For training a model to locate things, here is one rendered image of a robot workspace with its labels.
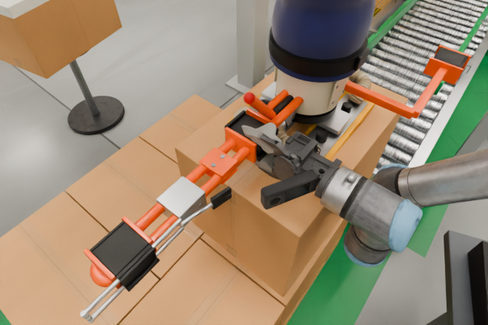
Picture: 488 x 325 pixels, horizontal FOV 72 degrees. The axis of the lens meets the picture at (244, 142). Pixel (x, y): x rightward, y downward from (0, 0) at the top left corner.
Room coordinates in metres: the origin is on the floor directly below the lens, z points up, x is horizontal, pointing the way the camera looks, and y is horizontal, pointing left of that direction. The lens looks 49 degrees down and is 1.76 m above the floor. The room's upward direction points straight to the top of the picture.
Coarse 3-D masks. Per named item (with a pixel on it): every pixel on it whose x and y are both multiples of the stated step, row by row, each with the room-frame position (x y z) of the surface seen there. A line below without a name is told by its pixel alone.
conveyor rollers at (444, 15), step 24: (432, 0) 2.49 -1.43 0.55; (456, 0) 2.48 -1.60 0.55; (480, 0) 2.52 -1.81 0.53; (408, 24) 2.15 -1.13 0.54; (432, 24) 2.14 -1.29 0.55; (456, 24) 2.14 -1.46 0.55; (384, 48) 1.87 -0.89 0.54; (408, 48) 1.86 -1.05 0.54; (432, 48) 1.86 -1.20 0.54; (456, 48) 1.86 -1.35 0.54; (384, 72) 1.60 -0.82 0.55; (408, 72) 1.60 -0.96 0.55; (408, 96) 1.40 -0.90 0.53; (432, 96) 1.41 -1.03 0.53; (408, 120) 1.22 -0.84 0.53; (432, 120) 1.23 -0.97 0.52; (408, 144) 1.05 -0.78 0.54
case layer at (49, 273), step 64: (192, 128) 1.15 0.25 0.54; (64, 192) 0.78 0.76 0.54; (128, 192) 0.78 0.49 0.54; (0, 256) 0.50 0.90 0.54; (64, 256) 0.50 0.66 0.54; (192, 256) 0.50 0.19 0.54; (320, 256) 0.52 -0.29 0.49; (64, 320) 0.29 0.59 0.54; (128, 320) 0.29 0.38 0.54; (192, 320) 0.29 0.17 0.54; (256, 320) 0.29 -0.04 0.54
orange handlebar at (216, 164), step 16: (432, 80) 0.69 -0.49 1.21; (368, 96) 0.64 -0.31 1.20; (384, 96) 0.63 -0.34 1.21; (288, 112) 0.57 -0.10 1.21; (400, 112) 0.58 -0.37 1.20; (416, 112) 0.57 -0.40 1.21; (224, 144) 0.47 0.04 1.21; (208, 160) 0.42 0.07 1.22; (224, 160) 0.42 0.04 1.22; (240, 160) 0.43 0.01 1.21; (192, 176) 0.39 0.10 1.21; (224, 176) 0.39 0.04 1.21; (208, 192) 0.35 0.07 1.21; (160, 208) 0.32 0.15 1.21; (144, 224) 0.28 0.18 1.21; (96, 272) 0.20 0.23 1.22
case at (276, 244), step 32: (384, 128) 0.65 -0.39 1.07; (192, 160) 0.54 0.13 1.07; (352, 160) 0.54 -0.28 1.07; (256, 192) 0.44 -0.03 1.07; (224, 224) 0.47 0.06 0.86; (256, 224) 0.40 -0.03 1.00; (288, 224) 0.36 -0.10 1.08; (320, 224) 0.42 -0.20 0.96; (256, 256) 0.39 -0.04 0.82; (288, 256) 0.33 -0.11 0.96; (288, 288) 0.34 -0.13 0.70
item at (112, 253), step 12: (120, 228) 0.27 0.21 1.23; (132, 228) 0.27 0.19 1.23; (108, 240) 0.25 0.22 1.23; (120, 240) 0.25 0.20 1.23; (132, 240) 0.25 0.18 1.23; (144, 240) 0.25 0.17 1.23; (84, 252) 0.22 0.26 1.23; (96, 252) 0.22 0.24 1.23; (108, 252) 0.22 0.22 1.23; (120, 252) 0.22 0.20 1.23; (132, 252) 0.22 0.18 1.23; (96, 264) 0.21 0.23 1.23; (108, 264) 0.21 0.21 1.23; (120, 264) 0.21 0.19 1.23; (108, 276) 0.19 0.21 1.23
